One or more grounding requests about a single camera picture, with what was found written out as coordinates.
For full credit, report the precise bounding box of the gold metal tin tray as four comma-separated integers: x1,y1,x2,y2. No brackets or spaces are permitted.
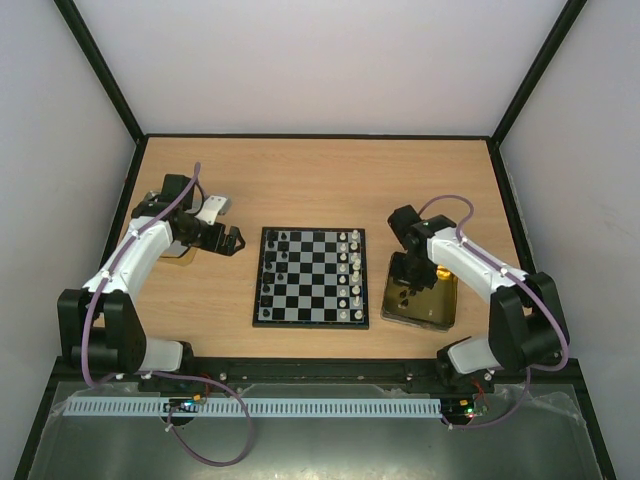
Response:
380,252,458,332

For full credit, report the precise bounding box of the black grey chess board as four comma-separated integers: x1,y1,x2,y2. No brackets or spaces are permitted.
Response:
252,227,370,330

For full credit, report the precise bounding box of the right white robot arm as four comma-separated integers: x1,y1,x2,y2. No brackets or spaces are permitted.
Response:
381,205,570,392

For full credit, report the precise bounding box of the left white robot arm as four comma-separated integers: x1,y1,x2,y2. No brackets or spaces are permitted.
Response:
57,174,245,388

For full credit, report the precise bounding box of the silver tin lid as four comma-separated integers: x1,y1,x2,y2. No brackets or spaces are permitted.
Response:
158,242,197,266

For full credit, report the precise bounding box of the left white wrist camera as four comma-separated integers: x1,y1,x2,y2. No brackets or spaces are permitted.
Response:
195,195,232,225

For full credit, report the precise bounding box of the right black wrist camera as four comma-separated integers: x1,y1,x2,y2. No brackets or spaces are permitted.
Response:
387,205,422,244

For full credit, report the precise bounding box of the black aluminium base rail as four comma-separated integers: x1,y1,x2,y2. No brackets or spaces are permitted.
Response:
137,355,496,396

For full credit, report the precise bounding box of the black enclosure frame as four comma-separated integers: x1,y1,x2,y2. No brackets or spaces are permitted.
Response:
12,0,619,480

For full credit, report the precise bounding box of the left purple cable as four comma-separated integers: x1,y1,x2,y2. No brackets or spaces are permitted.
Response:
81,160,255,466

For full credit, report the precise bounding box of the white slotted cable duct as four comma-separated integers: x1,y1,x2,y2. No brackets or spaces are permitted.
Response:
62,397,441,419

